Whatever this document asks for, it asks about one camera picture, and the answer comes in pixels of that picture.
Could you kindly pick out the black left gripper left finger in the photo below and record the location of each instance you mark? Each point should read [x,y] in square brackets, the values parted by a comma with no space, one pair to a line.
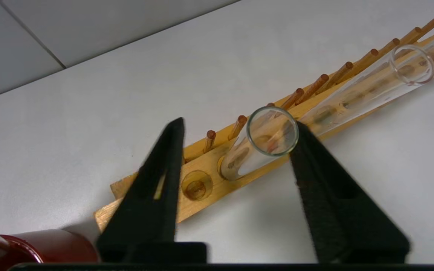
[145,226]

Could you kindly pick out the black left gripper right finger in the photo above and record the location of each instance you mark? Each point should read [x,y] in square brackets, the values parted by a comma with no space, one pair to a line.
[345,226]

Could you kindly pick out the blue pigment glass test tube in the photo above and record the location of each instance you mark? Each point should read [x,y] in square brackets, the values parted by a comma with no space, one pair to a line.
[247,158]

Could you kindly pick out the wooden test tube rack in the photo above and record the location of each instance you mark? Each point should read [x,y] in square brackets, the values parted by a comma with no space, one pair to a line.
[202,201]

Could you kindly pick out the orange pigment glass test tube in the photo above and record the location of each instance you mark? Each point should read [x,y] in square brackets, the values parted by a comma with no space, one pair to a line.
[352,98]

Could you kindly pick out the red plastic cup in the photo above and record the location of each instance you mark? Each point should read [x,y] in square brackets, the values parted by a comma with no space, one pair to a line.
[62,244]

